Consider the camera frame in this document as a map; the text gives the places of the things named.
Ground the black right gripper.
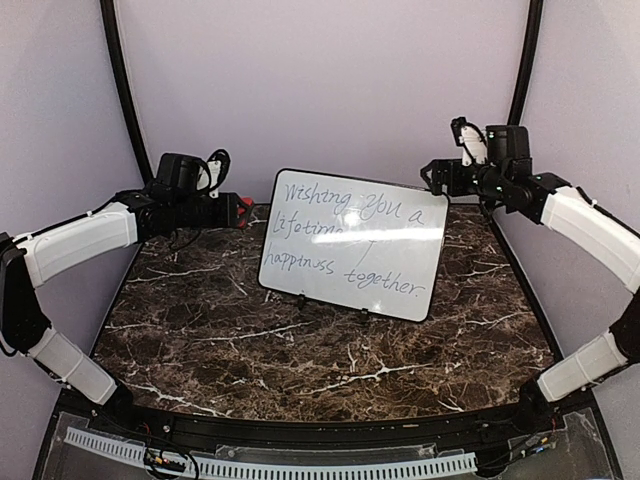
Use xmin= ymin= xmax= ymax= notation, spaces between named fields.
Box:
xmin=422 ymin=158 xmax=509 ymax=201

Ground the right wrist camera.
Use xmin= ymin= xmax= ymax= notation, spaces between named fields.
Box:
xmin=450 ymin=117 xmax=531 ymax=167

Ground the black left corner post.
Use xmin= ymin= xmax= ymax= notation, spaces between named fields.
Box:
xmin=99 ymin=0 xmax=153 ymax=183

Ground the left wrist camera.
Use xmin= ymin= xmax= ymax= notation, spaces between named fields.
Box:
xmin=150 ymin=149 xmax=231 ymax=203

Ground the white slotted cable duct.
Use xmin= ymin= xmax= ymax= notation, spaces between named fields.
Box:
xmin=64 ymin=427 xmax=477 ymax=479

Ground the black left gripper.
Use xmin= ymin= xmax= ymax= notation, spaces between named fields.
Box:
xmin=173 ymin=192 xmax=251 ymax=228

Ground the black right whiteboard foot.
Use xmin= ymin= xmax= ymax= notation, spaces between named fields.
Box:
xmin=358 ymin=309 xmax=369 ymax=324

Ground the black corner post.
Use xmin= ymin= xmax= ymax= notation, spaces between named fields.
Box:
xmin=507 ymin=0 xmax=544 ymax=125
xmin=99 ymin=0 xmax=153 ymax=183

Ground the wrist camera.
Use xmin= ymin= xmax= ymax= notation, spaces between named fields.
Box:
xmin=150 ymin=149 xmax=231 ymax=203
xmin=450 ymin=117 xmax=531 ymax=167

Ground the white whiteboard black frame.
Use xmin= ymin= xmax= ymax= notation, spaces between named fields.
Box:
xmin=257 ymin=169 xmax=450 ymax=322

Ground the black right corner post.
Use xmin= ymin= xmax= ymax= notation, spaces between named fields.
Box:
xmin=507 ymin=0 xmax=544 ymax=125

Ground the red bone-shaped eraser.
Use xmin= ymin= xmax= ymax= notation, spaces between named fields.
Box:
xmin=237 ymin=197 xmax=254 ymax=229

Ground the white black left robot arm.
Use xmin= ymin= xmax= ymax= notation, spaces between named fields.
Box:
xmin=1 ymin=190 xmax=251 ymax=436

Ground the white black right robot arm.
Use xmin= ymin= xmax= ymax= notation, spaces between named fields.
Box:
xmin=421 ymin=159 xmax=639 ymax=434

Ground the black curved front rail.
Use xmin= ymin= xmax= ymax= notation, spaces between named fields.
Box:
xmin=76 ymin=400 xmax=565 ymax=452

